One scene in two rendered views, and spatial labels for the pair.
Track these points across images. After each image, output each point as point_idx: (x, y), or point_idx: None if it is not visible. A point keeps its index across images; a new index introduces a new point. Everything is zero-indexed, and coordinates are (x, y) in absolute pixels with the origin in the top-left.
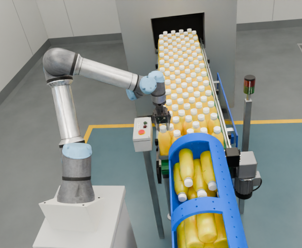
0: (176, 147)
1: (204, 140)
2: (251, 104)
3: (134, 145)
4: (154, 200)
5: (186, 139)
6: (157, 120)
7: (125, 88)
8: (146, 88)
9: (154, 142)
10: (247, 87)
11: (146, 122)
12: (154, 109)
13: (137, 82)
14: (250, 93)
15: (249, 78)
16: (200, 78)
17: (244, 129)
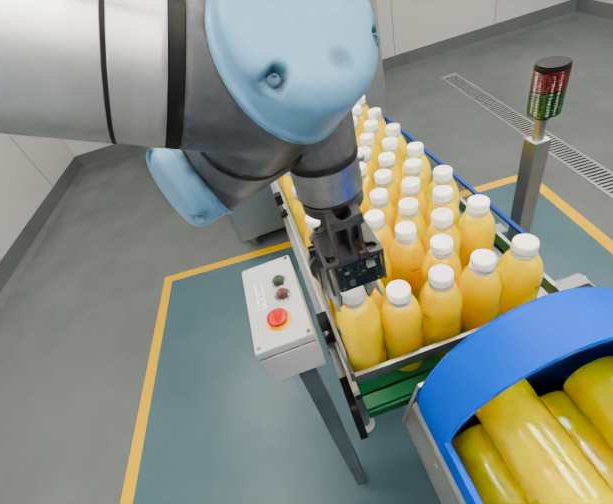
0: (486, 395)
1: None
2: (547, 147)
3: (265, 368)
4: (340, 437)
5: (526, 346)
6: (345, 279)
7: (81, 129)
8: (298, 62)
9: (320, 326)
10: (548, 95)
11: (281, 279)
12: (314, 236)
13: (182, 25)
14: (556, 114)
15: (558, 65)
16: (375, 124)
17: (521, 219)
